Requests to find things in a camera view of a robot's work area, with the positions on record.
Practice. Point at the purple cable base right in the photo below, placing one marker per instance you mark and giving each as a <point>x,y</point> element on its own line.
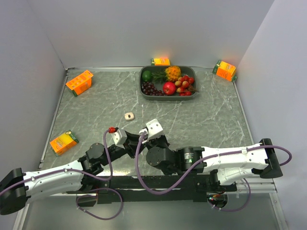
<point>236,209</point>

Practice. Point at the small pineapple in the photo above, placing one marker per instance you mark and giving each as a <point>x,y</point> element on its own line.
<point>171,74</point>

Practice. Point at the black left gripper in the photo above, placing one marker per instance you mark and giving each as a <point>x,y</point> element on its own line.
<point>132,143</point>

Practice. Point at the dark grey fruit tray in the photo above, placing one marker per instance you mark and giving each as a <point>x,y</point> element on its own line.
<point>175,97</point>

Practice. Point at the orange juice box near left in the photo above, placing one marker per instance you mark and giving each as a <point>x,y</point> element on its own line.
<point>63,143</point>

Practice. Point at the orange juice box back centre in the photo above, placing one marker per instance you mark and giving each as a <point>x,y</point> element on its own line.
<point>160,62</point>

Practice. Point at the orange juice box far right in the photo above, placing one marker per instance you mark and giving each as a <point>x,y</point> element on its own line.
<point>225,71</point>

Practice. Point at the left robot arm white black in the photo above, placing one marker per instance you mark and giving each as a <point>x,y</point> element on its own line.
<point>19,188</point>

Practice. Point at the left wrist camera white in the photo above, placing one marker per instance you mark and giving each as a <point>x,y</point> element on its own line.
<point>119,136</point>

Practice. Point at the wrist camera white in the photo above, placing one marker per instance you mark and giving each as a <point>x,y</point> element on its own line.
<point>152,130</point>
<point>119,136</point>

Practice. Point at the dark purple grape bunch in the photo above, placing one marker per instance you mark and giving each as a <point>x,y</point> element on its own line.
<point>152,89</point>

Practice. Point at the orange juice box far left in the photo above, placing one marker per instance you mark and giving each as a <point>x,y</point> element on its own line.
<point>81,83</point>

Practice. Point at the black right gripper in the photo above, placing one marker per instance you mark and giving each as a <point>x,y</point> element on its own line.
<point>149,143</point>

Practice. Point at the green lime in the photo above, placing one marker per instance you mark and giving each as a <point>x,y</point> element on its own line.
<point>146,76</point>

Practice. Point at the pink earbuds charging case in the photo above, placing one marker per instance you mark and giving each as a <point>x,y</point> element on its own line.
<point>129,116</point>

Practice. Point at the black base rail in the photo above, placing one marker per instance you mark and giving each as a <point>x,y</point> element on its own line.
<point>193,188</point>

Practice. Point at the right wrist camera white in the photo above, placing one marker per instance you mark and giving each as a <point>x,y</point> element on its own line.
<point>152,130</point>

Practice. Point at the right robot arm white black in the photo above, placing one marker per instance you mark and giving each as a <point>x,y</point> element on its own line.
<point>227,164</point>

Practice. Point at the orange juice box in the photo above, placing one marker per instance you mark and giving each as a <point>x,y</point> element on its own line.
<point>63,143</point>
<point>225,71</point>
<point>81,83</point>
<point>160,62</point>

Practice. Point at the red apple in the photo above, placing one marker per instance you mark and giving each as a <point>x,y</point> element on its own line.
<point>169,88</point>

